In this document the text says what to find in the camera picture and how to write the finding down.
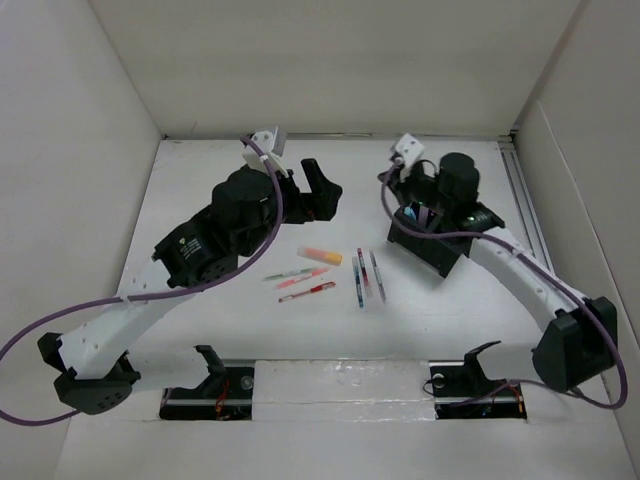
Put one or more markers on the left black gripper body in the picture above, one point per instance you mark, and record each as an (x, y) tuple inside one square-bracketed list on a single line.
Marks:
[(258, 237)]

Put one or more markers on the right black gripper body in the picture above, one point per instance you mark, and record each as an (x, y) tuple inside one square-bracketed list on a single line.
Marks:
[(413, 184)]

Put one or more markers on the purple highlighter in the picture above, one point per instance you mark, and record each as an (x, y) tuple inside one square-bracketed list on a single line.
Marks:
[(425, 216)]

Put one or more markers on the orange highlighter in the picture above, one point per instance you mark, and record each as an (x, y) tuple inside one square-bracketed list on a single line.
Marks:
[(320, 255)]

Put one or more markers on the blue gel pen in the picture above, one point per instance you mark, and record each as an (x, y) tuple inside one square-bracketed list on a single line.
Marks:
[(358, 283)]

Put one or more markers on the pink gel pen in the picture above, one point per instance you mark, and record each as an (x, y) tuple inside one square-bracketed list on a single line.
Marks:
[(303, 277)]

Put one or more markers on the green gel pen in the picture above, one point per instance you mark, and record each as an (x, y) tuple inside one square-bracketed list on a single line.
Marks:
[(288, 274)]

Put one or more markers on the black pen holder box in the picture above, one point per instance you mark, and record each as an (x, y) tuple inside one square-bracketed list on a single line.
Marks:
[(442, 254)]

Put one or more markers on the grey gel pen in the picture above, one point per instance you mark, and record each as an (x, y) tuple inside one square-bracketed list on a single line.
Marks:
[(378, 277)]

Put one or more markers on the dark red gel pen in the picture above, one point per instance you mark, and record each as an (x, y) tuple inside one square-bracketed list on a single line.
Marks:
[(364, 273)]

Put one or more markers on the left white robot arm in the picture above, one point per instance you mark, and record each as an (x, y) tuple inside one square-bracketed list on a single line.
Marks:
[(98, 369)]

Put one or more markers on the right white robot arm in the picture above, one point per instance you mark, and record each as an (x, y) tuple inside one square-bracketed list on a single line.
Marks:
[(579, 335)]

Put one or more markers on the white foam block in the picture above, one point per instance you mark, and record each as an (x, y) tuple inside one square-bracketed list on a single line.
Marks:
[(367, 391)]

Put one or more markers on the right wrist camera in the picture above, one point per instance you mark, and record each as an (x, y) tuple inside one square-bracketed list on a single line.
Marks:
[(405, 153)]

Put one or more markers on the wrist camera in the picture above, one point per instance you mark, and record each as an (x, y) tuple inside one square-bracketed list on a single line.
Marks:
[(405, 153), (263, 144)]

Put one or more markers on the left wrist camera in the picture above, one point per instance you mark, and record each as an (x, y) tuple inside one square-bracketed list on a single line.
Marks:
[(263, 144)]

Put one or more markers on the aluminium rail right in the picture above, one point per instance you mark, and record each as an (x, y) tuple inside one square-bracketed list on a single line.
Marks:
[(526, 209)]

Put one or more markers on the front mounting rail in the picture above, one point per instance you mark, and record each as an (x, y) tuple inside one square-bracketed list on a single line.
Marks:
[(233, 402)]

